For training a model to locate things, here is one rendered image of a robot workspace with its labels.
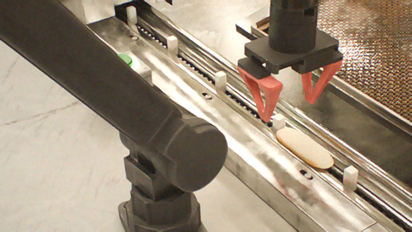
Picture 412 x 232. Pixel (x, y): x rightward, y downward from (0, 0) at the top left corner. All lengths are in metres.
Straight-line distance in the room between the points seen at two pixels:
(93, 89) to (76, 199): 0.30
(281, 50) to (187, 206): 0.21
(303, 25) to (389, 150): 0.26
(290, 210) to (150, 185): 0.18
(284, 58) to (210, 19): 0.50
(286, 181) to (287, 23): 0.19
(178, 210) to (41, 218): 0.20
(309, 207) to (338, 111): 0.27
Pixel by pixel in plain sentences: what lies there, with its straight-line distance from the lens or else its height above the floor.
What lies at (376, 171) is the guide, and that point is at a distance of 0.89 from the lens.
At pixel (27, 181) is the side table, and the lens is 0.96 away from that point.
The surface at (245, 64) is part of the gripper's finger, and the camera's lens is 0.85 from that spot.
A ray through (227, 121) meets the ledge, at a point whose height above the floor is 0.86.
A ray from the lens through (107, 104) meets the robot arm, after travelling 0.66.
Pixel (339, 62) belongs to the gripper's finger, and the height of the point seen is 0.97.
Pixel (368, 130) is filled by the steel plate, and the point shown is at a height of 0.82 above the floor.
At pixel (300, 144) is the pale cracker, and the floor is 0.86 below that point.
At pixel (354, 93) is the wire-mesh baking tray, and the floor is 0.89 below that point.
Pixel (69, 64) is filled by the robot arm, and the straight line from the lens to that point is 0.62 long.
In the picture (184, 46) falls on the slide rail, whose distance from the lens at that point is 1.16.
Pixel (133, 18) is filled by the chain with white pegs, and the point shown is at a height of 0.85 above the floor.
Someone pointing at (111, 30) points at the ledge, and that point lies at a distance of 1.20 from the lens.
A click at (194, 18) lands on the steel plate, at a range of 1.32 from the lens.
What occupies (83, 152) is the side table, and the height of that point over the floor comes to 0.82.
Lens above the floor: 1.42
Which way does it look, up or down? 35 degrees down
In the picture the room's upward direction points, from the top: 2 degrees counter-clockwise
